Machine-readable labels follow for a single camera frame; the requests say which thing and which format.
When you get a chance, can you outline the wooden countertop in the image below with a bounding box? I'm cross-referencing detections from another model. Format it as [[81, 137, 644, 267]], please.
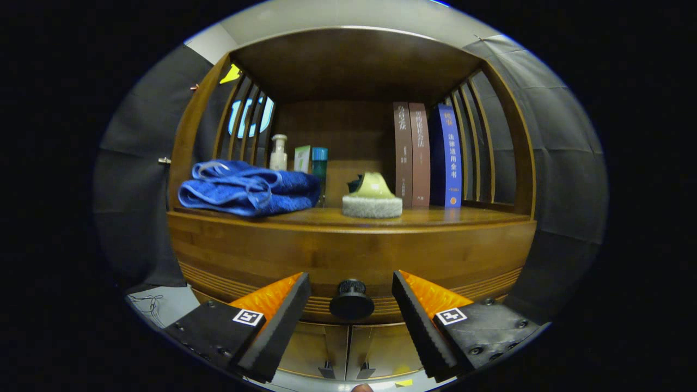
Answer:
[[173, 204, 531, 229]]

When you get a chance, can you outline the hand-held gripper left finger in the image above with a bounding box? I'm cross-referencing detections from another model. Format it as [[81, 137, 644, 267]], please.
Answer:
[[163, 272, 311, 383]]

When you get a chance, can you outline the reddish brown book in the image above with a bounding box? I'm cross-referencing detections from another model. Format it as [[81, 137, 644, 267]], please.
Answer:
[[409, 103, 431, 208]]

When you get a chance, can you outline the dark brown book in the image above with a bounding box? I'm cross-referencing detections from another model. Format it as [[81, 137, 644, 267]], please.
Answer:
[[393, 102, 413, 208]]

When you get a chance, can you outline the teal bottle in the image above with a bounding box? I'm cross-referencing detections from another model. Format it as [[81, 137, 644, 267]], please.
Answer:
[[311, 147, 329, 207]]

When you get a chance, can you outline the thin grey floor cable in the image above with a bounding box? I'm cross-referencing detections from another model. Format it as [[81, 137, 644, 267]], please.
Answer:
[[132, 294, 164, 327]]

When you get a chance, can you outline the blue book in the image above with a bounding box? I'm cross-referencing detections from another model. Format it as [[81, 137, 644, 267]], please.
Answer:
[[429, 104, 462, 208]]

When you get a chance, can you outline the wooden drawer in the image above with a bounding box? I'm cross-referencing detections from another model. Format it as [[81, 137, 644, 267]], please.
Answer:
[[174, 231, 528, 324]]

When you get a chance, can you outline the wooden cabinet door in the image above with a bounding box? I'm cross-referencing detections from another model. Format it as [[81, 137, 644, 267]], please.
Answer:
[[275, 321, 349, 380], [346, 324, 425, 380]]

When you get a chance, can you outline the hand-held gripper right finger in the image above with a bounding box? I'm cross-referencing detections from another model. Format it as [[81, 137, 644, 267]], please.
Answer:
[[392, 271, 551, 382]]

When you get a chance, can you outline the black round drawer knob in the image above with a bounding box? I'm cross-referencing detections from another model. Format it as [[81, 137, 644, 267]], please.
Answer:
[[329, 279, 375, 321]]

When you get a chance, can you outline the yellow green scrub brush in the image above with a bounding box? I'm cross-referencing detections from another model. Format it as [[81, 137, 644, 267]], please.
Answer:
[[342, 172, 403, 219]]

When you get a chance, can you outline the wooden cabinet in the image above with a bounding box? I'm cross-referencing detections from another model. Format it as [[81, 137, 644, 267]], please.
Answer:
[[166, 26, 537, 382]]

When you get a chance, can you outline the white pump bottle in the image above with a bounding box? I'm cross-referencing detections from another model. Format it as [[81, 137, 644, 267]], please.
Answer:
[[270, 134, 288, 171]]

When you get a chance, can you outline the folded blue towel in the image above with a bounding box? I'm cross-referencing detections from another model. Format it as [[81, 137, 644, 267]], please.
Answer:
[[178, 159, 322, 217]]

